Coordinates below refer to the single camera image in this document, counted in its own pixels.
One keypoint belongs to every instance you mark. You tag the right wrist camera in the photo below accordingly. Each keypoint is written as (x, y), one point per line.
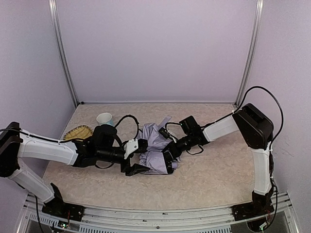
(168, 134)

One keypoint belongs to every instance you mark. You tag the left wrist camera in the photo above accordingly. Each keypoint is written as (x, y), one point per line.
(130, 147)

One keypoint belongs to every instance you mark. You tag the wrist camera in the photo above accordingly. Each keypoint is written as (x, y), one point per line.
(130, 147)
(168, 134)

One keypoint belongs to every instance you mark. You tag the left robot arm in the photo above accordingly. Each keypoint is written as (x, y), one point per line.
(104, 145)

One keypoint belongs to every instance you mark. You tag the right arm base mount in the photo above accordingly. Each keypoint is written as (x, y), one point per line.
(251, 209)

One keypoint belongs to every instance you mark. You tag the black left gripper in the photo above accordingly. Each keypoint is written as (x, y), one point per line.
(127, 163)

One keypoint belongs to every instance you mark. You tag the right frame post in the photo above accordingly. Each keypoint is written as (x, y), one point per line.
(251, 51)

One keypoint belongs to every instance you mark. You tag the aluminium front rail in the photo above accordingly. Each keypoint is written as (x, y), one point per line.
(219, 219)

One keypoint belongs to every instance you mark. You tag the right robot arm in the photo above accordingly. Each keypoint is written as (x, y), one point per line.
(257, 131)

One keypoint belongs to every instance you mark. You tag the lilac folding umbrella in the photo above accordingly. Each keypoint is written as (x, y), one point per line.
(153, 158)

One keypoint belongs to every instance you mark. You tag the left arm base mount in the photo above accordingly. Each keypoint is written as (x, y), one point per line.
(64, 210)

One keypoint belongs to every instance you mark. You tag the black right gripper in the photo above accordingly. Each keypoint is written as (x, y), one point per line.
(167, 150)

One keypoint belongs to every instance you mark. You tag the woven bamboo tray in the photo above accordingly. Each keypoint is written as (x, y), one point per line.
(80, 132)

